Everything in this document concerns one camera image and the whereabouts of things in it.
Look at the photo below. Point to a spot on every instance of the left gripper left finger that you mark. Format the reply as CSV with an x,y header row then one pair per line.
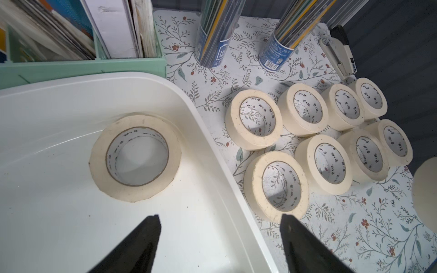
x,y
136,253

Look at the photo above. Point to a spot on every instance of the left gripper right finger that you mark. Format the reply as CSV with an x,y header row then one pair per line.
x,y
304,252

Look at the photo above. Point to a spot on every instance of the white plastic storage box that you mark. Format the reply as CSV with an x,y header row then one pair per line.
x,y
54,219

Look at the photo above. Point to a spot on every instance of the floral table mat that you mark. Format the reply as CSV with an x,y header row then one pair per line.
x,y
373,228

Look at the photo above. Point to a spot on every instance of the black white stapler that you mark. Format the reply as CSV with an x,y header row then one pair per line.
x,y
335,45

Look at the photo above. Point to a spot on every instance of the mint green file organizer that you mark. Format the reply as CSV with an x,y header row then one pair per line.
x,y
19,68

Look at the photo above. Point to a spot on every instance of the right blue-capped pencil tube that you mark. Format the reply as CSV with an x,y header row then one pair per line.
x,y
297,21

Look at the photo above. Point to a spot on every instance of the blue-capped pencil tube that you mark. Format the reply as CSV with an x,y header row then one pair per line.
x,y
218,21
297,21

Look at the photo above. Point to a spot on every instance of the white binder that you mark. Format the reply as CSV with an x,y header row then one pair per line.
x,y
113,23

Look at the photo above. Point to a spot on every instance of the left blue-capped pencil tube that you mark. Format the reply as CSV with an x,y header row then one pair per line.
x,y
218,21

